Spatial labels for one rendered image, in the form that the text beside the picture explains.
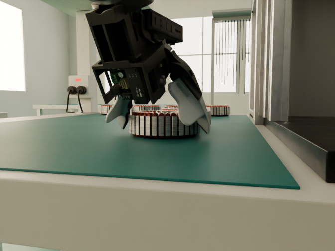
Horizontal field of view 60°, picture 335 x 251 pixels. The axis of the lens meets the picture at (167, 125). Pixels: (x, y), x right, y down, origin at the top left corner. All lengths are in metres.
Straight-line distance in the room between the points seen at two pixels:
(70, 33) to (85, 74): 6.94
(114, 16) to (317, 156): 0.23
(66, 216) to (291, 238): 0.15
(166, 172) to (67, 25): 8.01
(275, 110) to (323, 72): 0.21
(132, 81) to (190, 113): 0.09
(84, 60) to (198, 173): 1.09
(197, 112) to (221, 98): 6.45
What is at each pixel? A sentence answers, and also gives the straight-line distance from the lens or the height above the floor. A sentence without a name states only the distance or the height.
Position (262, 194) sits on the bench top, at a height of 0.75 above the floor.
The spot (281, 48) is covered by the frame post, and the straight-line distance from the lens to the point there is 0.54.
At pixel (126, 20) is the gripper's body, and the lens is 0.34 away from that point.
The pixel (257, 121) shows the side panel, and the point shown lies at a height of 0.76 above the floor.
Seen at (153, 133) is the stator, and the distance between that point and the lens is 0.40.
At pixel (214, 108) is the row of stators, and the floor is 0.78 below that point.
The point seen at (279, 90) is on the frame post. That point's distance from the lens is 0.53.
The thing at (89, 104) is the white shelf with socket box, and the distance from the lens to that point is 1.26.
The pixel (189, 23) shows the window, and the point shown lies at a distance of 7.14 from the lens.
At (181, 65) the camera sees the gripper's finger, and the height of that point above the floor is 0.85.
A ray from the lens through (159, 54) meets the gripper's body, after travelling 0.36.
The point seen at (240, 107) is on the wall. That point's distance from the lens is 6.84.
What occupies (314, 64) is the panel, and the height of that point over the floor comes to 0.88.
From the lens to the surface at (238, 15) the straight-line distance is 4.13.
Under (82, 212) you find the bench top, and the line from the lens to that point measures 0.21.
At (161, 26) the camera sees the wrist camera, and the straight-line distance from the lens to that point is 0.40.
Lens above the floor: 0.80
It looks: 5 degrees down
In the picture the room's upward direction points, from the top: straight up
